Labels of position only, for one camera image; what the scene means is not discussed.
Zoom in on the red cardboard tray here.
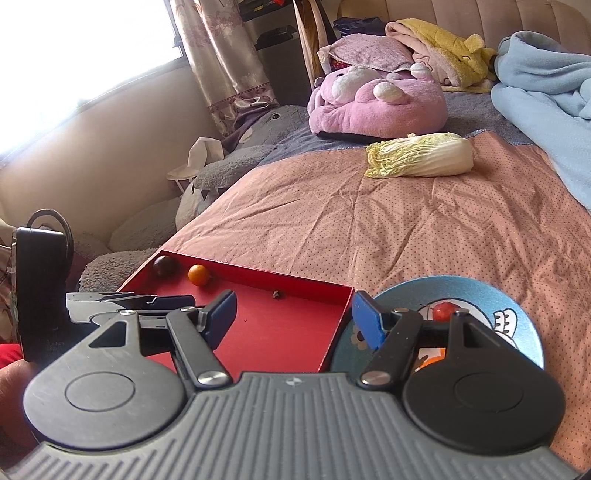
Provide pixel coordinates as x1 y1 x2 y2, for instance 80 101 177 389
115 249 355 384

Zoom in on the light blue blanket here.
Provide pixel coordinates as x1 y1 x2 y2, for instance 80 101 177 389
490 30 591 213

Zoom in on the beige tufted headboard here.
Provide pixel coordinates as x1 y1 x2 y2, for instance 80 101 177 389
337 0 591 51

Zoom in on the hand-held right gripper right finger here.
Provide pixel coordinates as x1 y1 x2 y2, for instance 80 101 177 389
352 291 502 388

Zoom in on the grey blue bed sheet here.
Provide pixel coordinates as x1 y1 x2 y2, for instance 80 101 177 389
259 90 520 164

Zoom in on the yellow hooded blanket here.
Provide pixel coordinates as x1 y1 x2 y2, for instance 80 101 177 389
385 17 498 93

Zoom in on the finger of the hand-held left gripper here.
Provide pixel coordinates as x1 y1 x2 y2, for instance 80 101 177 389
99 292 197 318

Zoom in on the pink dotted bedspread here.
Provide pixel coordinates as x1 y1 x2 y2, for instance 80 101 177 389
161 129 591 462

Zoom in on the pink towel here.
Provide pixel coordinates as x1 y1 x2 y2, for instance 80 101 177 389
318 34 414 75

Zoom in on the dark cabinet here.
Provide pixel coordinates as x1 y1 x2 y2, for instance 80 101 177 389
240 0 315 93

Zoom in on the grey plush toy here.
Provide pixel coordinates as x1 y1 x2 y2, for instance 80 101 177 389
175 105 310 227

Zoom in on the dark blue cloth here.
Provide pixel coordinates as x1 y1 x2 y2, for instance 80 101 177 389
333 17 386 38

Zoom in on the grey pillow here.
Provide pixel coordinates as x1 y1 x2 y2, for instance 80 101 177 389
108 198 181 252

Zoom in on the floral curtain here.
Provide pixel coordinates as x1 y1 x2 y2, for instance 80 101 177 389
168 0 280 137

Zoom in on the window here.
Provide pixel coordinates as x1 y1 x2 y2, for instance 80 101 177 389
0 0 185 158

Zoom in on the blue cartoon plate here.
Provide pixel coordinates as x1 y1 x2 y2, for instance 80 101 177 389
330 275 546 374

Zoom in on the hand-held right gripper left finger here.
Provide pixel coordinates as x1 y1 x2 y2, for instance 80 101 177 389
88 291 238 387

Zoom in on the small dark purple tomato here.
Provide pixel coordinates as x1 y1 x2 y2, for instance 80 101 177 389
152 255 177 278

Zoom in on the tan flat board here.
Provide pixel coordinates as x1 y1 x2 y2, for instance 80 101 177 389
293 0 333 81

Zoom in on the grey fuzzy blanket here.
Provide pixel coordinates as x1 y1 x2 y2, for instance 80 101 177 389
78 249 158 292

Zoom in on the person's left hand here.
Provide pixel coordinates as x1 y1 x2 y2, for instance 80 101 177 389
0 360 38 457

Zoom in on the napa cabbage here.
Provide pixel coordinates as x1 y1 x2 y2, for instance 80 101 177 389
365 132 475 180

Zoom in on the pink plush toy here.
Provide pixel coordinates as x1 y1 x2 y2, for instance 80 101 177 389
307 62 448 139

